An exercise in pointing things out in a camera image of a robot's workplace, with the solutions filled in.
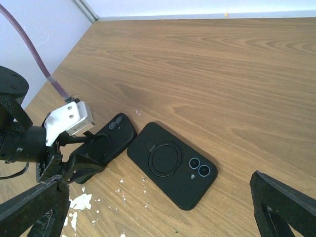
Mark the black phone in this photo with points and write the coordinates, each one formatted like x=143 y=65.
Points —
x=121 y=133
x=182 y=173

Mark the left aluminium corner post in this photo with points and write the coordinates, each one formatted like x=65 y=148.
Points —
x=87 y=10

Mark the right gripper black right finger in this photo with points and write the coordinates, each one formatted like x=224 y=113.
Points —
x=278 y=208

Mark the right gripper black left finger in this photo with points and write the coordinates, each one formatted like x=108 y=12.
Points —
x=41 y=209

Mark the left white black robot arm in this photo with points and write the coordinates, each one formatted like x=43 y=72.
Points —
x=20 y=140

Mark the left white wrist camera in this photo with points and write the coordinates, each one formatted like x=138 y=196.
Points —
x=74 y=118

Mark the white debris pile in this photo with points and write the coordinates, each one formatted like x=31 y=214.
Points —
x=80 y=203

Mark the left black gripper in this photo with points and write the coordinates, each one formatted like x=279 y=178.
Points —
x=78 y=168

